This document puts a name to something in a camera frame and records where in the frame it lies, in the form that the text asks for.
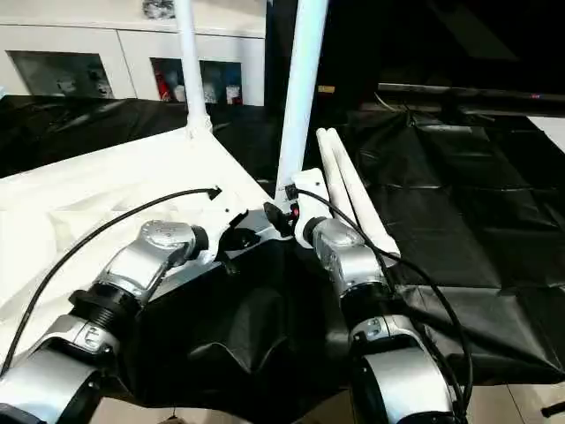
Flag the grey metal bar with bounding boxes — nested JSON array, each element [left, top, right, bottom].
[[376, 81, 565, 108]]

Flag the black mat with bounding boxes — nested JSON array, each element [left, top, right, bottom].
[[0, 92, 565, 410]]

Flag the red bottle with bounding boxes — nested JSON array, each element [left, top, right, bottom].
[[157, 70, 173, 102]]

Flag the large black case yellow label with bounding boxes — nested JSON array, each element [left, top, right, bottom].
[[264, 0, 383, 111]]

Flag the white cabinet with glass doors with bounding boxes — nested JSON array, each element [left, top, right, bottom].
[[0, 17, 267, 107]]

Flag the white plastic table leg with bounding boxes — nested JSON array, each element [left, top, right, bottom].
[[315, 126, 376, 239], [325, 126, 403, 262], [173, 0, 216, 143], [272, 0, 331, 209]]

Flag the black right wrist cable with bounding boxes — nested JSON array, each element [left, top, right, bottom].
[[297, 188, 477, 424]]

